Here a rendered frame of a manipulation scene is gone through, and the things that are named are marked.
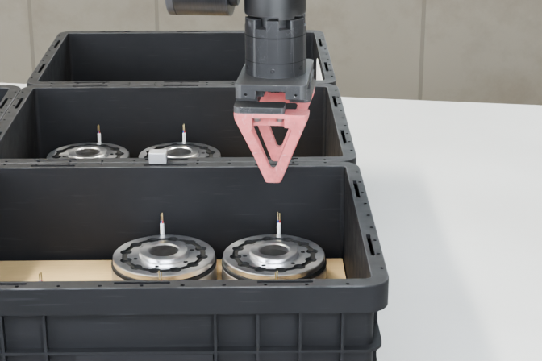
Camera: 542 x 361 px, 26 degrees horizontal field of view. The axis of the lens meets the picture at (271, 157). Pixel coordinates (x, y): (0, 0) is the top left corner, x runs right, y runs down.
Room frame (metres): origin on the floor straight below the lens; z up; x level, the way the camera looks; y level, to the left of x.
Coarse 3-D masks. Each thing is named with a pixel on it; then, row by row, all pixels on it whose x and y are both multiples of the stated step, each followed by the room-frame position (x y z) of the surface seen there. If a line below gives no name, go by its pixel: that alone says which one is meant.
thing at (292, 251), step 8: (272, 240) 1.09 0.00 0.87; (280, 240) 1.09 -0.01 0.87; (256, 248) 1.07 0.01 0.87; (264, 248) 1.08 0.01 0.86; (272, 248) 1.08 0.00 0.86; (280, 248) 1.08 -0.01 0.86; (288, 248) 1.07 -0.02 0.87; (296, 248) 1.07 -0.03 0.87; (256, 256) 1.05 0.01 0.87; (264, 256) 1.05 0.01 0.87; (272, 256) 1.05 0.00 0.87; (280, 256) 1.05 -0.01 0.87; (288, 256) 1.05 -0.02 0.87; (296, 256) 1.06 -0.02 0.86
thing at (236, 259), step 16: (240, 240) 1.10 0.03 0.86; (256, 240) 1.10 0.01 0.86; (288, 240) 1.11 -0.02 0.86; (304, 240) 1.10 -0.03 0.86; (224, 256) 1.06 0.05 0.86; (240, 256) 1.06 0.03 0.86; (304, 256) 1.06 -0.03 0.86; (320, 256) 1.06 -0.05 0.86; (240, 272) 1.03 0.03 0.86; (256, 272) 1.02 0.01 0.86; (272, 272) 1.02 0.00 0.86; (288, 272) 1.02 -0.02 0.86; (304, 272) 1.02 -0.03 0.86
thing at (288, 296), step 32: (352, 192) 1.06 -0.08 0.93; (0, 288) 0.84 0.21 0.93; (32, 288) 0.84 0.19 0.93; (64, 288) 0.85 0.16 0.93; (96, 288) 0.85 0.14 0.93; (128, 288) 0.85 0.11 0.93; (160, 288) 0.85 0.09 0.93; (192, 288) 0.85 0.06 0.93; (224, 288) 0.85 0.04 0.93; (256, 288) 0.85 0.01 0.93; (288, 288) 0.85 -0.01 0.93; (320, 288) 0.85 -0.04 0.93; (352, 288) 0.85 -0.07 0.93; (384, 288) 0.86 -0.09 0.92
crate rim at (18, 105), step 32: (0, 128) 1.26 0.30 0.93; (0, 160) 1.15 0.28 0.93; (32, 160) 1.15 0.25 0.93; (64, 160) 1.15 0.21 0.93; (96, 160) 1.15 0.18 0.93; (128, 160) 1.15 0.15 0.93; (192, 160) 1.15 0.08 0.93; (224, 160) 1.15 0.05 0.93; (320, 160) 1.15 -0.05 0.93; (352, 160) 1.16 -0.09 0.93
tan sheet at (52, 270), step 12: (0, 264) 1.11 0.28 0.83; (12, 264) 1.11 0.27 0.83; (24, 264) 1.11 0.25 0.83; (36, 264) 1.11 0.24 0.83; (48, 264) 1.11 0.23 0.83; (60, 264) 1.11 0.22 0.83; (72, 264) 1.11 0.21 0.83; (84, 264) 1.11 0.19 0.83; (96, 264) 1.11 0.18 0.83; (108, 264) 1.11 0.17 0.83; (336, 264) 1.11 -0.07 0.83; (0, 276) 1.08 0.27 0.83; (12, 276) 1.08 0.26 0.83; (24, 276) 1.08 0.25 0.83; (36, 276) 1.08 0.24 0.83; (48, 276) 1.08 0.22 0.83; (60, 276) 1.08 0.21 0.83; (72, 276) 1.08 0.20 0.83; (84, 276) 1.08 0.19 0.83; (96, 276) 1.08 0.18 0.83; (108, 276) 1.08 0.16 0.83; (336, 276) 1.08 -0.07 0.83
